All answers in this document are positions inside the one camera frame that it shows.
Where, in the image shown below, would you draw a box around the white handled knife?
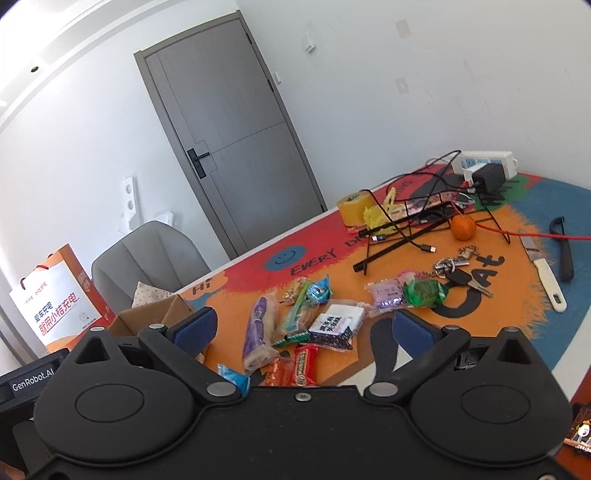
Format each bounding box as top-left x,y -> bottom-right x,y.
517,227 -> 568,313

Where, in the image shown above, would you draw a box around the black cable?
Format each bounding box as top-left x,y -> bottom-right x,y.
367,150 -> 462,254

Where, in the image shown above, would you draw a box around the red cable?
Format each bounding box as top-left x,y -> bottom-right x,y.
455,203 -> 591,243

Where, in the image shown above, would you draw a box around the orange white paper bag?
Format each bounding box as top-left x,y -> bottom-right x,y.
8,243 -> 116,352

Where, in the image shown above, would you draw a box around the green round snack packet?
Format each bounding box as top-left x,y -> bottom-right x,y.
403,277 -> 448,308

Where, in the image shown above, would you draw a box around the grey door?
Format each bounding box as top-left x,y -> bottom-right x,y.
134,11 -> 328,259

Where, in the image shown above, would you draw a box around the black white snack packet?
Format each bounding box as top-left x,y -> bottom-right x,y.
307,299 -> 368,352

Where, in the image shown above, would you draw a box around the dotted beige pillow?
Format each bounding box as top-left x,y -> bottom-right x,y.
133,282 -> 176,309

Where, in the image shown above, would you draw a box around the orange tangerine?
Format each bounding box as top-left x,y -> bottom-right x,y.
451,215 -> 476,241

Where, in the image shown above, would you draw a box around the dark printed packet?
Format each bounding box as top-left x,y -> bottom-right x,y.
566,404 -> 591,455

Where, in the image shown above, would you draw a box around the small light blue packet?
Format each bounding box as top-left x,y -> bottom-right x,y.
217,364 -> 251,393

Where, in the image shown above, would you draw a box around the blue snack packet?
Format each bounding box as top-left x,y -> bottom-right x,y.
307,275 -> 334,308

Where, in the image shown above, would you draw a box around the red snack bar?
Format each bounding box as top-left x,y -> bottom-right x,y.
293,344 -> 320,387

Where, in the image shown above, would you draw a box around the purple long snack packet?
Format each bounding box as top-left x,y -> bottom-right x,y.
241,295 -> 278,374

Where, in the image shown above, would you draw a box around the green trimmed cracker packet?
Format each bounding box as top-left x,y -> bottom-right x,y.
272,302 -> 324,349

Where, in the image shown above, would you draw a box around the black door handle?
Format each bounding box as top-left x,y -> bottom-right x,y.
186,148 -> 211,178

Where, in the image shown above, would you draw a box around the white power strip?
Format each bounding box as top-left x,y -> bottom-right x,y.
450,151 -> 519,183

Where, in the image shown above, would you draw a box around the cardboard box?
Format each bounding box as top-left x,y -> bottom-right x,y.
107,294 -> 206,365

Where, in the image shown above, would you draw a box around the black metal stand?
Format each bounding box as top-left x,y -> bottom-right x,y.
353,185 -> 462,273

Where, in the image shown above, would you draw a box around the bunch of keys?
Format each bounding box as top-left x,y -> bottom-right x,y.
431,247 -> 495,298

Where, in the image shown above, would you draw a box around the clear nut snack packet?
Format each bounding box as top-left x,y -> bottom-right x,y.
281,277 -> 309,305

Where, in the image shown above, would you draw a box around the black flat device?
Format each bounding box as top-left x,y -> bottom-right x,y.
406,178 -> 469,222

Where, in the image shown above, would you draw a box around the orange snack packet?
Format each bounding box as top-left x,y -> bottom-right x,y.
261,355 -> 296,387

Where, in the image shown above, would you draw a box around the black plastic handle tool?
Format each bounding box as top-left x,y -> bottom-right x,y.
549,216 -> 574,282

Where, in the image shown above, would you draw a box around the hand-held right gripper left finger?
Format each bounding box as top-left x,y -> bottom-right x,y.
69,307 -> 243,405

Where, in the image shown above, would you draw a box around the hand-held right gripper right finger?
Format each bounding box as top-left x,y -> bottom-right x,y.
364,309 -> 543,407

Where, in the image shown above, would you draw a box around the pink purple clear packet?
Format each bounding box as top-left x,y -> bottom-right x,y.
365,277 -> 411,315

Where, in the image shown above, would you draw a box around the grey chair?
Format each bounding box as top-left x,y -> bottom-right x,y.
91,220 -> 211,308

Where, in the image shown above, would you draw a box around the black power adapter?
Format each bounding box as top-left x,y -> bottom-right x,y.
471,164 -> 508,192

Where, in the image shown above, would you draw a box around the yellow tape roll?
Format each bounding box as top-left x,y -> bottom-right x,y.
336,191 -> 376,227

